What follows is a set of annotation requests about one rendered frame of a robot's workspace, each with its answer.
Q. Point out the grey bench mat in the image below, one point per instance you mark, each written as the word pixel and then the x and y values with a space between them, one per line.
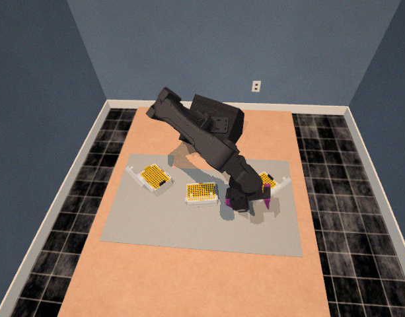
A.
pixel 138 216

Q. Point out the yellow pipette tip rack insert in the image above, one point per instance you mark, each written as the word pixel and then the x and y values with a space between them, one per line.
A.
pixel 154 176
pixel 200 190
pixel 267 179

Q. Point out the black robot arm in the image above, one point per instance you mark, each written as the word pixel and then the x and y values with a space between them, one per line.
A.
pixel 221 155

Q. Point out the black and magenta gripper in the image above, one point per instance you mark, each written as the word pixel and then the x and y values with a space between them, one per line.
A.
pixel 266 195

